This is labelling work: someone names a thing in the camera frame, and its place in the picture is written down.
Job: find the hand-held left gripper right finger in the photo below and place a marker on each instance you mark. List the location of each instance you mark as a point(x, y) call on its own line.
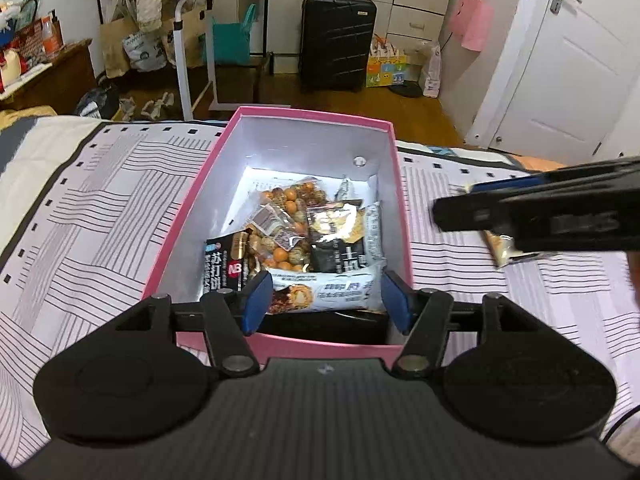
point(397, 305)

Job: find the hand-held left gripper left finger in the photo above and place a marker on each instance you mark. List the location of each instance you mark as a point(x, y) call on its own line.
point(257, 305)

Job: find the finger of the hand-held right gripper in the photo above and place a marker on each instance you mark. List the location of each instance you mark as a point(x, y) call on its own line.
point(510, 182)
point(470, 212)

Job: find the black cracker packet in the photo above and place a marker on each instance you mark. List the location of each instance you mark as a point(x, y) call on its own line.
point(222, 270)

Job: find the cream noodle packet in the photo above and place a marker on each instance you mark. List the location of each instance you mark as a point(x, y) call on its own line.
point(505, 250)

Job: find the white snack bar packet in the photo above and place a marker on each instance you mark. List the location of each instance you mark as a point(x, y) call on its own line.
point(345, 187)
point(325, 290)
point(374, 232)

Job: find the black snack packet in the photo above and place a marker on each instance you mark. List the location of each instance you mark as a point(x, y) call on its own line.
point(335, 257)

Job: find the pink cardboard box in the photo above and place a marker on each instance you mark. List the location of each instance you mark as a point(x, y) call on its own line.
point(325, 350)

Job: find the dark gold snack packet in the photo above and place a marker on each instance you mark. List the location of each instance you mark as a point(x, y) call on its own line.
point(332, 222)

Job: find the white panelled door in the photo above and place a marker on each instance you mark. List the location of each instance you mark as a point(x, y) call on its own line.
point(575, 85)

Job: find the white plastic bag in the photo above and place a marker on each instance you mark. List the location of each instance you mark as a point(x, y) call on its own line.
point(432, 72)

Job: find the black round base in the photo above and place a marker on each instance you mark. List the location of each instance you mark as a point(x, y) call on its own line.
point(406, 90)

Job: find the pink gift bag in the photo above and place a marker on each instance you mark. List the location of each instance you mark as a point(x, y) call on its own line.
point(477, 25)

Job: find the colourful gift bag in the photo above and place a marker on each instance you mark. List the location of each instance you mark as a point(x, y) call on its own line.
point(385, 70)

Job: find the striped bedsheet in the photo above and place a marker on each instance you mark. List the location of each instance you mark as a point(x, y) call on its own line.
point(100, 210)

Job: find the black suitcase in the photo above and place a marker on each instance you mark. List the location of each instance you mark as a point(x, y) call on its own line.
point(337, 40)

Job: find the white slipper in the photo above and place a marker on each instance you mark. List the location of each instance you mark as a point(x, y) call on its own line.
point(157, 105)
point(126, 108)

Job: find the black bag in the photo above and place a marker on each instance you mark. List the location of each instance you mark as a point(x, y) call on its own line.
point(97, 102)

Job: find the teal tote bag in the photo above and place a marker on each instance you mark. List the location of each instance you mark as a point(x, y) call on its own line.
point(232, 40)

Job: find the white printed tote bag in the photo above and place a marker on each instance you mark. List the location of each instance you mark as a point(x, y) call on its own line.
point(145, 52)

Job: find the brown paper bag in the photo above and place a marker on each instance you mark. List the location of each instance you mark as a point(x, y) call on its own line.
point(112, 50)

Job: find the wooden cabinet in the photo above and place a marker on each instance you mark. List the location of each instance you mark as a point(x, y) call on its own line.
point(65, 80)

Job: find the yellow blanket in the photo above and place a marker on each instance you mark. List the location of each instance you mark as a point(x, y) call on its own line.
point(25, 117)

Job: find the patterned gift bag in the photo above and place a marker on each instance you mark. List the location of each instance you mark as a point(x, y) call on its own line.
point(31, 42)

